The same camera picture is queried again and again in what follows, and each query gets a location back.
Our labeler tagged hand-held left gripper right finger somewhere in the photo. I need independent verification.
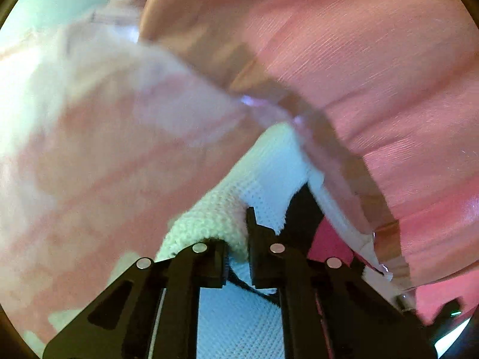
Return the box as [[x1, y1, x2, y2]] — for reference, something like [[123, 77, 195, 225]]
[[246, 207, 437, 359]]

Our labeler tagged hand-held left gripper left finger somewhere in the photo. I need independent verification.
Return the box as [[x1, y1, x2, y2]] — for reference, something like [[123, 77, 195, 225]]
[[43, 240, 227, 359]]

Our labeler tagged white knit sweater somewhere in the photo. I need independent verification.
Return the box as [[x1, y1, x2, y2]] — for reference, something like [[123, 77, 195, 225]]
[[154, 123, 393, 359]]

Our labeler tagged pink printed blanket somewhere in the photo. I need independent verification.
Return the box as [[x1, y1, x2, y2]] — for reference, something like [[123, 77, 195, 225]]
[[0, 19, 263, 352]]

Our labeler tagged pink satin-trimmed blanket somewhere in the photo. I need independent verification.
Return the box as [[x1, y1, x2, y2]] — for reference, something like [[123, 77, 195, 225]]
[[140, 0, 479, 326]]

